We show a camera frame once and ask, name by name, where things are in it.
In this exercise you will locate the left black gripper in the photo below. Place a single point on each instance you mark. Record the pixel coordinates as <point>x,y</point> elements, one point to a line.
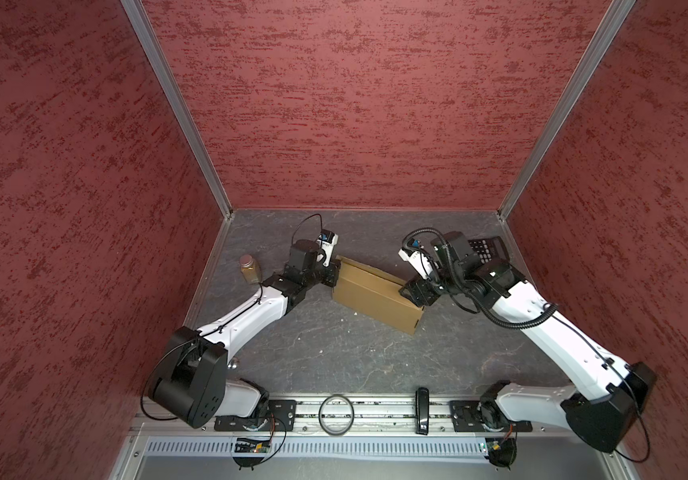
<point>333,269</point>

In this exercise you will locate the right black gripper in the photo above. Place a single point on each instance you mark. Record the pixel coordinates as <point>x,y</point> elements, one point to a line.
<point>418,289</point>

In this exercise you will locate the brown cardboard box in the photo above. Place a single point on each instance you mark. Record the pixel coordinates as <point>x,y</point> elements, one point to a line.
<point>374,293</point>

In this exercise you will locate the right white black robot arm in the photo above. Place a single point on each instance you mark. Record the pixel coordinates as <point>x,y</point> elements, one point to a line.
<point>606,395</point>

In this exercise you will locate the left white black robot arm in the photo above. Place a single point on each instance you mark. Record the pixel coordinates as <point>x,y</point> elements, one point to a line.
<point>191,379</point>

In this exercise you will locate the black desk calculator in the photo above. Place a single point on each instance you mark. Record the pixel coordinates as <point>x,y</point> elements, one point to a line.
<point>490,249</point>

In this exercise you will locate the spice jar pink lid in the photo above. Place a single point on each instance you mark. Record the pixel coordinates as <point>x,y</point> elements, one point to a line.
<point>250,269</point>

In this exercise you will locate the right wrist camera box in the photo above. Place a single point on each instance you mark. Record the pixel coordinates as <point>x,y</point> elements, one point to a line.
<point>414,254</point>

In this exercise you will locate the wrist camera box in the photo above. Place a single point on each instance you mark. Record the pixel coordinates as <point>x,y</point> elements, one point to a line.
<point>414,254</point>
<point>327,241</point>

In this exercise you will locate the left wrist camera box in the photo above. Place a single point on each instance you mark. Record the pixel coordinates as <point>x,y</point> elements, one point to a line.
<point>327,241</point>

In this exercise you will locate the black handle bar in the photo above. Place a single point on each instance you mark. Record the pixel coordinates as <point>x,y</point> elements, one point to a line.
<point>422,411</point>

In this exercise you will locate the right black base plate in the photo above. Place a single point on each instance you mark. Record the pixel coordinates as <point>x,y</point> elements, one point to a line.
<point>473,416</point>

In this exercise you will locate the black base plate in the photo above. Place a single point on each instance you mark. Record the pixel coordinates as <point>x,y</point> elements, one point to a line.
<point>473,416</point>
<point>281,415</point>

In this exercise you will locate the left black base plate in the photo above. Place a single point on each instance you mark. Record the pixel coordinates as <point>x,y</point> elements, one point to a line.
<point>281,415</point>

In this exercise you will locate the aluminium front rail frame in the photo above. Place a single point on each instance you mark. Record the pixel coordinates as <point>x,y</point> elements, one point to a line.
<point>365,437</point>

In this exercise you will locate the right circuit board with wires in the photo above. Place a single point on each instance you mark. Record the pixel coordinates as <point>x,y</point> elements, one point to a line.
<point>502,453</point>

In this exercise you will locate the circuit board with wires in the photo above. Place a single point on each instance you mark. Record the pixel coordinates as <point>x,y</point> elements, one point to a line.
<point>502,453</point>
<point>249,453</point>

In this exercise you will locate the left circuit board with wires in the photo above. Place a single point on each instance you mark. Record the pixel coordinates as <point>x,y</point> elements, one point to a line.
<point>249,453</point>

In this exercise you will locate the left aluminium corner post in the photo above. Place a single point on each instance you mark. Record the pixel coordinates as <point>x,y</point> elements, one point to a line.
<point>147,37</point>

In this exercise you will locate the aluminium corner post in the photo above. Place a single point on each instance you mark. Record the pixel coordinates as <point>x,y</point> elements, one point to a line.
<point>147,37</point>
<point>608,28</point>

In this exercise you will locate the right aluminium corner post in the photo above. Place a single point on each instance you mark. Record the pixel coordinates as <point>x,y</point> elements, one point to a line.
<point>608,28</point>

